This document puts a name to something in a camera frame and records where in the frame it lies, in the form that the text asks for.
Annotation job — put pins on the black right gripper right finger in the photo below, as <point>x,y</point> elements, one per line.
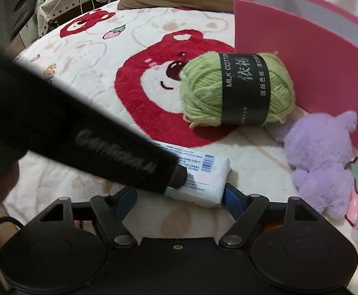
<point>248,212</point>

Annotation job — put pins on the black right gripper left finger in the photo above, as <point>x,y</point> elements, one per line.
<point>110,212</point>

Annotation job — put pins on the white blue printed box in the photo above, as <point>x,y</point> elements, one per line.
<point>206,176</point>

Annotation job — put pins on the green yarn ball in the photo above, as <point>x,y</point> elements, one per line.
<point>236,89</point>

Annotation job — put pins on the purple plush toy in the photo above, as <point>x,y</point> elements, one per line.
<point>318,147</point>

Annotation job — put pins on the white bear print blanket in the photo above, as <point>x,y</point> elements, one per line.
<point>122,64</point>

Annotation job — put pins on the cluttered side table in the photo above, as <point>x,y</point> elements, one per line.
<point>71,3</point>

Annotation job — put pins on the pink paper box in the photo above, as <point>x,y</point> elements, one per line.
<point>316,40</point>

